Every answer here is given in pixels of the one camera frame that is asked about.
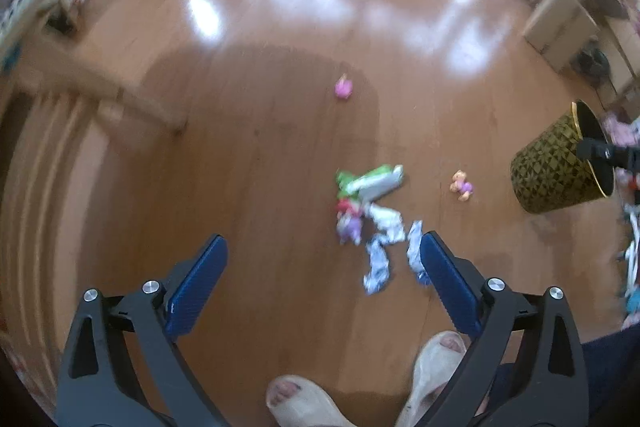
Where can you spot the small plush toy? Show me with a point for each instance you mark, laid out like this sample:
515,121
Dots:
462,185

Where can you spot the green and white wrapper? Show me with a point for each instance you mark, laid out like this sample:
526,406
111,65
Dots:
375,184

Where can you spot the pink cloth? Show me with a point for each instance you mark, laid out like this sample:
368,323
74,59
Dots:
620,132

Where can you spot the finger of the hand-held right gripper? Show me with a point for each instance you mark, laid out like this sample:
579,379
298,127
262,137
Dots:
595,151

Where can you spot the dark grey bundle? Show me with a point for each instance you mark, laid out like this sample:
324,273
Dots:
592,67

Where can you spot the white paper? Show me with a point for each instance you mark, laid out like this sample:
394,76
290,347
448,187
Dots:
377,267
387,219
414,247

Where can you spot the gold patterned trash bin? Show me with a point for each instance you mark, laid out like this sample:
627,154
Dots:
550,167

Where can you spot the small pink toy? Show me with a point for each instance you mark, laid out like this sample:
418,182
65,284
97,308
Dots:
344,88

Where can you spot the beige slipper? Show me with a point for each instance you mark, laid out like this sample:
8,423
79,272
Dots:
305,407
435,372

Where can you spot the cardboard box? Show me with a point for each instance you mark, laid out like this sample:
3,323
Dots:
560,27

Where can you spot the small red wrapper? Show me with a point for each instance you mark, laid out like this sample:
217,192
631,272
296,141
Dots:
344,206

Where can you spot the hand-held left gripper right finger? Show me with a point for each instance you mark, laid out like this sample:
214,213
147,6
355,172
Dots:
447,279

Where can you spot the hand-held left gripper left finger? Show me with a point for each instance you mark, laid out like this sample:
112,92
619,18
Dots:
197,287

